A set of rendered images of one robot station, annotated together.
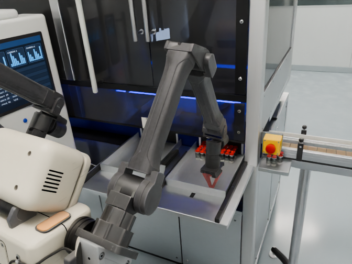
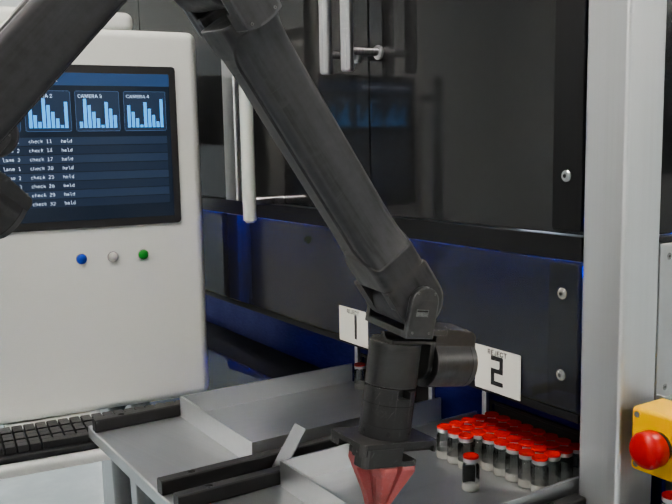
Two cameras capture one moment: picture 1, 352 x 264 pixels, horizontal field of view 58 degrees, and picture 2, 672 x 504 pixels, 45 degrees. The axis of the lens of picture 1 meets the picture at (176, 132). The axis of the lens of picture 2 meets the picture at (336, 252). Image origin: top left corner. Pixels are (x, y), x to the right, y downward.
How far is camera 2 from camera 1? 0.69 m
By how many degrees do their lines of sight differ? 35
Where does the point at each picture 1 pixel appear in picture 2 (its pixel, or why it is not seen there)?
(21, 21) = (130, 37)
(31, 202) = not seen: outside the picture
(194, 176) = not seen: hidden behind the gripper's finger
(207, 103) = (298, 155)
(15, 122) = (57, 256)
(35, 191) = not seen: outside the picture
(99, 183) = (141, 438)
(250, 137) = (595, 398)
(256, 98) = (611, 244)
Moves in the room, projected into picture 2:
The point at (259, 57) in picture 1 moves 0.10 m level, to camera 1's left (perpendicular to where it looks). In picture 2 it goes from (616, 93) to (526, 97)
